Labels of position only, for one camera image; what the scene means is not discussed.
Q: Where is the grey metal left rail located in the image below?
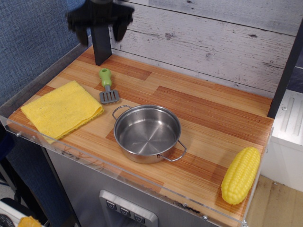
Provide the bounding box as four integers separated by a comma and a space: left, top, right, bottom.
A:
0, 44, 87, 117

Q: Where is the yellow plastic toy corn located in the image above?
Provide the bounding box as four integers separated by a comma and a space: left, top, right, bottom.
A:
221, 147, 260, 205

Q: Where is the clear acrylic front guard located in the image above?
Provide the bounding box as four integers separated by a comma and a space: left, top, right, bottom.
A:
0, 117, 247, 227

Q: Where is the green handled grey toy spatula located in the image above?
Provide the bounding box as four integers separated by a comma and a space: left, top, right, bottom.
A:
99, 68, 120, 104

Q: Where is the dark right upright post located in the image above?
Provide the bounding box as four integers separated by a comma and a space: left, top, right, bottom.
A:
267, 21, 303, 119

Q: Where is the silver button control panel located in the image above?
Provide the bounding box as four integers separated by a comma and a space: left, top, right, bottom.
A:
99, 190, 159, 227

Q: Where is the stainless steel cabinet front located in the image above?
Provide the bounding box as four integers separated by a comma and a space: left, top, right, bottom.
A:
47, 149, 213, 227

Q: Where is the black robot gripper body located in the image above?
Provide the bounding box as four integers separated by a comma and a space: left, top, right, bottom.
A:
66, 0, 134, 30

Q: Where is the white box at right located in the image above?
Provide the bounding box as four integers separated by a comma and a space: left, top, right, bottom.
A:
261, 90, 303, 191

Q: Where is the yellow folded cloth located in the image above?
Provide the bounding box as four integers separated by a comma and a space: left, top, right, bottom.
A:
21, 81, 104, 144

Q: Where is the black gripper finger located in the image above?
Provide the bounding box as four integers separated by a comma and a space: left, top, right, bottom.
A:
75, 26, 89, 45
113, 21, 129, 42

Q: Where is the stainless steel pot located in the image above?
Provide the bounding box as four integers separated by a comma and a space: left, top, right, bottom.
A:
112, 105, 187, 164

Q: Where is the dark upright post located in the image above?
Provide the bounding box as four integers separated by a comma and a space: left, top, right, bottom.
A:
91, 26, 112, 66
267, 21, 303, 119

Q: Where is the dark left upright post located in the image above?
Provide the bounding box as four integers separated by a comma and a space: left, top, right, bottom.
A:
91, 26, 112, 66

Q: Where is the yellow black object bottom left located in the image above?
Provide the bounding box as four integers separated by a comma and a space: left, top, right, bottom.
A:
0, 214, 43, 227

